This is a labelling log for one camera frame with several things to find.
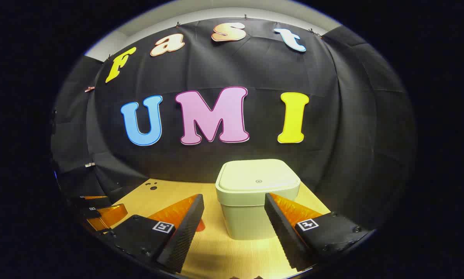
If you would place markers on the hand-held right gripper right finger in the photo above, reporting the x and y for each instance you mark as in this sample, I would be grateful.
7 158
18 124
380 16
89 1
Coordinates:
284 232

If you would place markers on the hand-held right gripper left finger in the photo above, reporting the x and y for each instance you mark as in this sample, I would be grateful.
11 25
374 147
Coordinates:
185 232

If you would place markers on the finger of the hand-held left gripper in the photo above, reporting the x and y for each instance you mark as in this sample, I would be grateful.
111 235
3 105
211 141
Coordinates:
96 202
111 214

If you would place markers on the red pop can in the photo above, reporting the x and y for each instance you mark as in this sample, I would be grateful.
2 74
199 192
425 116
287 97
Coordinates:
200 225

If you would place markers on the green desktop garbage bin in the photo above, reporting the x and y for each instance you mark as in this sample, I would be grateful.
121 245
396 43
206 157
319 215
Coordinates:
247 209

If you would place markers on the wooden desktop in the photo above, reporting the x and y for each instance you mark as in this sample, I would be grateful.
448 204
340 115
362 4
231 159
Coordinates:
224 252

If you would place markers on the silver metal clip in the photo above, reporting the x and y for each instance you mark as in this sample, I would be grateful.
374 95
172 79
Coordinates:
89 164

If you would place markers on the pink clip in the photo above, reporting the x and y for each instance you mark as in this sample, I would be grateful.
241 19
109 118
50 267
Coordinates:
89 89

